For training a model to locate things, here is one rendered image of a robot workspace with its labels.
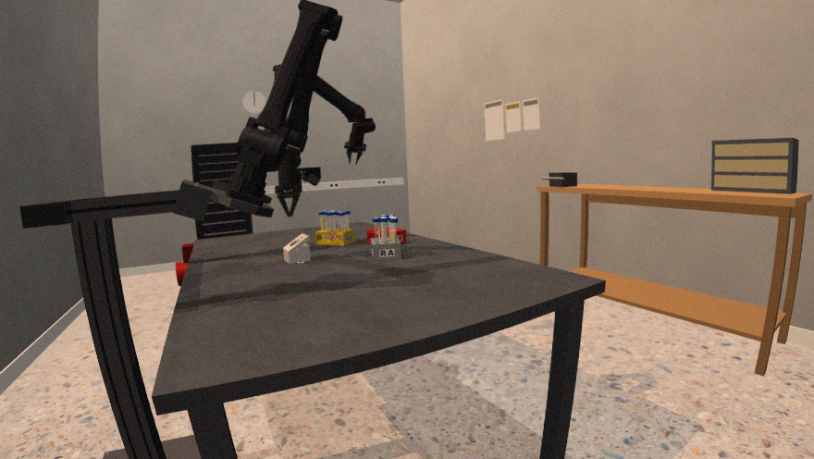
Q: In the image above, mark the red lego plate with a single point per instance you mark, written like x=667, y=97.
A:
x=401, y=235

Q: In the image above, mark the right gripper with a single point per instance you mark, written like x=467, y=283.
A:
x=284, y=182

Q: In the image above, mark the grey tube rack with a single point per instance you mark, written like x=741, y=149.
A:
x=385, y=250

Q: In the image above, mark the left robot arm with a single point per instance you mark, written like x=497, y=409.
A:
x=347, y=107

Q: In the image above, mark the yellow tube rack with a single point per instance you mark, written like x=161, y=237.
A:
x=347, y=236

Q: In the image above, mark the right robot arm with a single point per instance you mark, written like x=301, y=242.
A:
x=259, y=148

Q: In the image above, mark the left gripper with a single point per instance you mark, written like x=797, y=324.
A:
x=355, y=145

